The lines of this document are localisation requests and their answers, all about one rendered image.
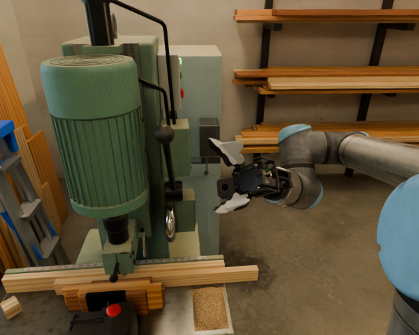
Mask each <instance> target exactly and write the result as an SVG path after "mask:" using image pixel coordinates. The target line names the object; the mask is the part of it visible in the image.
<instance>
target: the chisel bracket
mask: <svg viewBox="0 0 419 335"><path fill-rule="evenodd" d="M137 230H138V223H137V219H129V223H128V233H129V239H128V240H127V241H126V242H125V243H123V244H120V245H113V244H111V243H109V241H108V236H107V237H106V240H105V244H104V247H103V250H102V254H101V255H102V261H103V265H104V271H105V274H106V275H112V274H113V271H114V267H115V264H116V263H120V265H119V268H118V272H117V274H126V273H133V272H134V265H135V264H136V254H137V249H138V242H139V238H137V235H136V234H137Z"/></svg>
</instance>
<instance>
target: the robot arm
mask: <svg viewBox="0 0 419 335"><path fill-rule="evenodd" d="M208 142H209V147H210V148H211V149H213V150H214V151H215V152H216V154H217V155H218V156H220V157H221V158H222V159H223V161H224V163H225V165H226V166H227V167H229V166H234V167H235V169H234V170H233V173H231V174H232V176H233V177H231V178H225V179H219V180H218V181H217V195H218V196H219V197H220V198H222V199H226V201H223V202H221V203H220V205H219V206H216V207H214V210H213V212H214V213H219V214H223V213H228V212H231V211H236V210H240V209H243V208H245V207H247V206H248V205H249V201H250V200H251V199H252V197H255V198H258V197H263V198H264V200H266V202H268V203H270V204H274V205H282V206H283V208H286V207H294V208H296V209H310V208H312V207H314V206H316V205H317V204H318V203H319V202H320V200H321V199H322V196H323V186H322V185H321V183H320V181H319V180H318V179H317V178H316V175H315V164H334V165H343V166H345V167H347V168H351V169H355V170H357V171H360V172H362V173H365V174H366V175H369V176H371V177H374V178H376V179H379V180H380V181H383V182H385V183H388V184H390V185H393V186H395V187H396V189H395V190H394V191H393V192H392V193H391V194H390V195H389V197H388V199H387V200H386V202H385V204H384V206H383V208H382V211H381V213H380V217H379V220H378V228H377V244H378V245H380V246H381V250H380V252H379V253H378V256H379V259H380V262H381V265H382V268H383V270H384V272H385V274H386V276H387V277H388V279H389V281H390V282H391V283H392V284H393V285H394V289H395V293H394V299H393V303H392V309H391V312H390V318H389V322H388V328H387V332H386V335H419V146H415V145H412V144H405V143H401V142H394V141H390V140H384V139H380V138H373V137H370V136H369V135H368V134H367V133H365V132H360V131H352V132H322V131H312V127H311V126H310V125H308V124H295V125H292V126H287V127H286V128H283V129H282V130H281V131H280V132H279V134H278V144H277V145H278V146H279V166H280V167H276V164H275V160H272V159H269V158H266V157H263V156H259V157H257V158H253V159H252V160H253V161H255V162H259V163H252V164H249V165H246V164H245V161H244V158H243V156H242V155H241V154H240V152H241V150H242V149H243V144H242V143H241V142H240V141H232V142H225V143H222V142H220V141H219V140H217V139H213V138H208ZM261 159H265V160H268V161H266V162H262V161H259V160H261ZM269 164H273V166H271V169H270V168H269V166H268V165H269Z"/></svg>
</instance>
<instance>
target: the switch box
mask: <svg viewBox="0 0 419 335"><path fill-rule="evenodd" d="M169 52H170V66H171V73H172V87H173V95H174V108H175V111H177V110H181V94H180V63H179V52H178V51H169ZM157 66H158V84H159V86H160V87H162V88H163V89H164V90H165V91H166V94H167V97H168V108H169V111H171V104H170V91H169V84H168V71H167V64H166V52H165V51H158V54H157ZM159 93H160V109H161V111H165V106H164V96H163V93H162V92H161V91H159Z"/></svg>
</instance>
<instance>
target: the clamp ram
mask: <svg viewBox="0 0 419 335"><path fill-rule="evenodd" d="M85 299H86V303H87V306H88V311H89V312H94V311H103V310H106V309H107V308H108V307H109V306H110V305H111V304H115V303H116V302H127V299H126V292H125V290H114V291H104V292H88V293H87V294H86V296H85Z"/></svg>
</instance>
